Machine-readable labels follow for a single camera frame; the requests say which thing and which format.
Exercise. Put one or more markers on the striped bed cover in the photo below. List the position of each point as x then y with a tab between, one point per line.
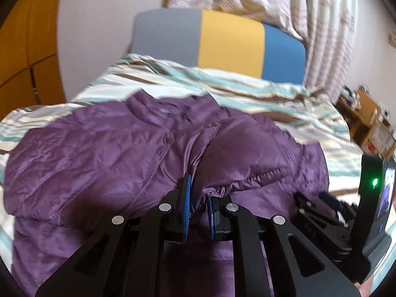
247	89

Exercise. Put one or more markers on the wall air conditioner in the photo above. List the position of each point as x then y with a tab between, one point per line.
392	39

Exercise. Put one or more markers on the wooden wardrobe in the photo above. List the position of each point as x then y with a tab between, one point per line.
27	43

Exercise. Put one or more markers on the wooden shelf unit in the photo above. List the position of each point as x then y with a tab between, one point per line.
363	114

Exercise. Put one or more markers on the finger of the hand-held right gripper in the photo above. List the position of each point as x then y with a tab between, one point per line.
306	205
335	207

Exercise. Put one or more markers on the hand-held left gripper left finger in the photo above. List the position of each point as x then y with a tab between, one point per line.
186	205

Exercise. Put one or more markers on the patterned white curtain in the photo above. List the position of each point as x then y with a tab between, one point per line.
324	31

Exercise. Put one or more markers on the grey yellow blue headboard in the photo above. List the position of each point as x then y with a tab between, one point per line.
229	43

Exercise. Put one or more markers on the purple down jacket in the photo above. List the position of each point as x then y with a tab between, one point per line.
123	161

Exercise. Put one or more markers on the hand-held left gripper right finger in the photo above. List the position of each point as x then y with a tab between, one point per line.
212	219

